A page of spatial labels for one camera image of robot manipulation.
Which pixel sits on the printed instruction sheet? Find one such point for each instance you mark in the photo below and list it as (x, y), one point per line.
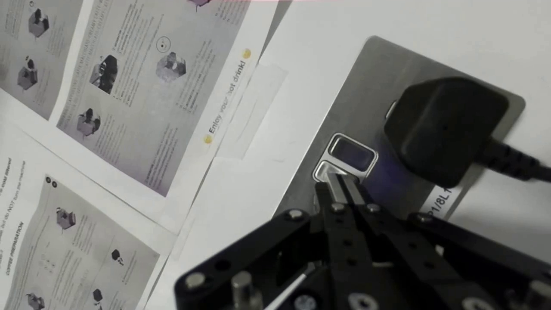
(35, 63)
(143, 87)
(75, 252)

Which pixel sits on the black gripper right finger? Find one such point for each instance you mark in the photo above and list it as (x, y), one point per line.
(414, 259)

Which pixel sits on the black power plug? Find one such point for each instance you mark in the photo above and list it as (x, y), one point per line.
(441, 130)

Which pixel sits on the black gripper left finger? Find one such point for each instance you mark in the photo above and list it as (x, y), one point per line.
(276, 252)

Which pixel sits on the steel wall socket plate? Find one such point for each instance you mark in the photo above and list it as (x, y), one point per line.
(367, 87)

